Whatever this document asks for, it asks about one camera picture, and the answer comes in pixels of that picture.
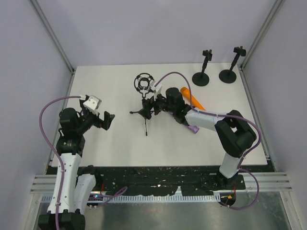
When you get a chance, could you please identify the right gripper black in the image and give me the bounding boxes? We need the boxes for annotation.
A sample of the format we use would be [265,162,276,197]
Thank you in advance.
[139,89,176,119]

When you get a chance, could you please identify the black tripod stand shock mount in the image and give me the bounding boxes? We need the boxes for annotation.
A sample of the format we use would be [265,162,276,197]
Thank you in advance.
[129,73,154,136]

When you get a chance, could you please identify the orange microphone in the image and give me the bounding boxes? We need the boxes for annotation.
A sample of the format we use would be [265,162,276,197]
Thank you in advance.
[180,87,205,110]

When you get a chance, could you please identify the black round-base mic stand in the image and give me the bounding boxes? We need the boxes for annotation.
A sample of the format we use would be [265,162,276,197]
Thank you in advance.
[192,49,213,87]

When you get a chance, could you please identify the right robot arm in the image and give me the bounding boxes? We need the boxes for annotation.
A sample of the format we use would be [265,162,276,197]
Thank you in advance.
[138,87,256,189]

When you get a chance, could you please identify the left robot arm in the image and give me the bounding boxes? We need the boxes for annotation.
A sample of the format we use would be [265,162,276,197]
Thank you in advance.
[38,108,115,230]

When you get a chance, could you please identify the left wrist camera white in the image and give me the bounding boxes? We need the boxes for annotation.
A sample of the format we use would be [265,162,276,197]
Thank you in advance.
[80,95,102,115]

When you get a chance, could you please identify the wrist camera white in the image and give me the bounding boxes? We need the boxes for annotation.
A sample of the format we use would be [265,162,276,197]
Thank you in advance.
[80,95,102,115]
[150,81,162,101]

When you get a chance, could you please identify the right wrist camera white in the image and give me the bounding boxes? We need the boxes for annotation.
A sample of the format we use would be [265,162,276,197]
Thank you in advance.
[150,81,162,101]

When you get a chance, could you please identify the black front rail base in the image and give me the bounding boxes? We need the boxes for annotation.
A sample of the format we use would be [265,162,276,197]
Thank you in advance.
[72,166,246,196]

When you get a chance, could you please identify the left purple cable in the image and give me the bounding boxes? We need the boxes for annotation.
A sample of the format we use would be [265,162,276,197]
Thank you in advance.
[39,95,128,230]

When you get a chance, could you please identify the white slotted cable duct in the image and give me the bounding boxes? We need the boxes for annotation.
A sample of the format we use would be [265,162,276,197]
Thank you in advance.
[42,194,221,203]

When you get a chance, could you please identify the left aluminium frame post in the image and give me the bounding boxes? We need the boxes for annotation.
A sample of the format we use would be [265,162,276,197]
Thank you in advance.
[29,0,75,74]

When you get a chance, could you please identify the aluminium frame post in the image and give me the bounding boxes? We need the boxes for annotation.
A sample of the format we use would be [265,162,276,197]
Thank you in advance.
[240,0,285,70]
[29,0,75,74]

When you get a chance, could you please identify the right aluminium frame post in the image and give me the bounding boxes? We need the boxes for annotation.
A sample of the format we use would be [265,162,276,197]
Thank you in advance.
[240,0,285,70]

